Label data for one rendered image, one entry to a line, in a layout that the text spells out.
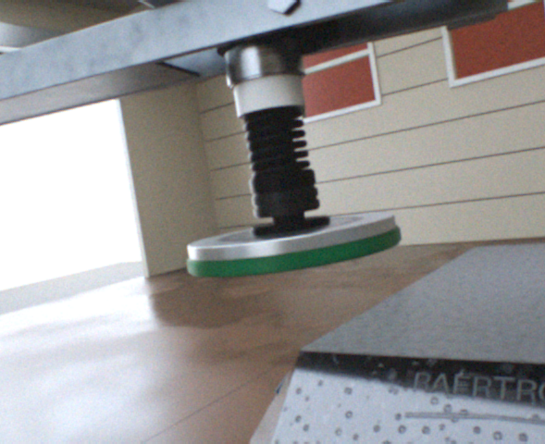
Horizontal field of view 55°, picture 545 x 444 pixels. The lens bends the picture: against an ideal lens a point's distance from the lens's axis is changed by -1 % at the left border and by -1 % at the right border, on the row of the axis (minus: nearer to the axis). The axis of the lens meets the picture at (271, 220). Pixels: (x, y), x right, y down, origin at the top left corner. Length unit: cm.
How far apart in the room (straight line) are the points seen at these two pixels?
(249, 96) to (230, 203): 831
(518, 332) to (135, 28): 43
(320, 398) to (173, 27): 37
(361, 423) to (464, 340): 7
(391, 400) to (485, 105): 644
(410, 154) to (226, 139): 322
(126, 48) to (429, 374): 42
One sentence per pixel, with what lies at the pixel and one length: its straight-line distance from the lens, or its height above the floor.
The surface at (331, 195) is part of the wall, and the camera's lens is 759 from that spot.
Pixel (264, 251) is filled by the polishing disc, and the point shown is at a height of 92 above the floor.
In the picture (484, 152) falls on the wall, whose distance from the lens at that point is 668.
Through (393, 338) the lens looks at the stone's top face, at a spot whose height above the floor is 87.
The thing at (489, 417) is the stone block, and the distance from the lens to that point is 28.
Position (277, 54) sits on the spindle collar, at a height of 109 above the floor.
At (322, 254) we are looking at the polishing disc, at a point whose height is 91.
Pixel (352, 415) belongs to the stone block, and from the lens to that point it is 30.
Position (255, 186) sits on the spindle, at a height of 97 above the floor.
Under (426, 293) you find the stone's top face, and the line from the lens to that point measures 43.
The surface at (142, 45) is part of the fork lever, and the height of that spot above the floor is 113.
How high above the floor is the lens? 96
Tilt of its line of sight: 3 degrees down
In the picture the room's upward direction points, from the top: 9 degrees counter-clockwise
